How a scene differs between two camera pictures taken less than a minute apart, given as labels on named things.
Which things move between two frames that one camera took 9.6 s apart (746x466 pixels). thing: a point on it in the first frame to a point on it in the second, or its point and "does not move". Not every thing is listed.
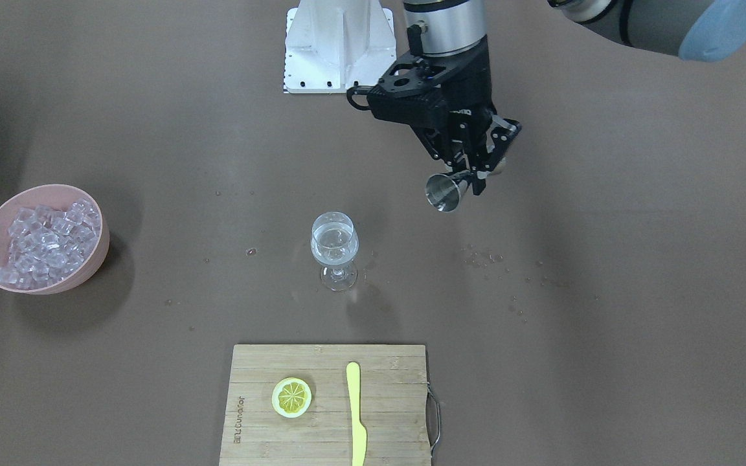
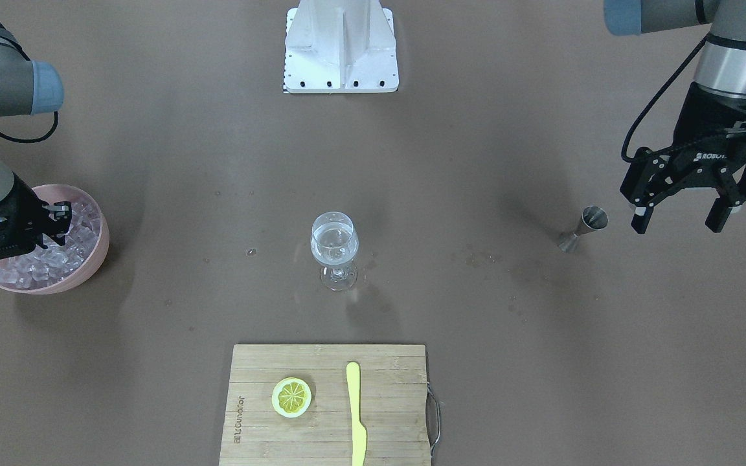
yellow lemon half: x=291 y=397 does not move
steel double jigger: x=443 y=191 to x=593 y=218
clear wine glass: x=335 y=240 does not move
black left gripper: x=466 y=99 to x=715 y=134
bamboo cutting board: x=393 y=406 does not move
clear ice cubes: x=46 y=245 does not move
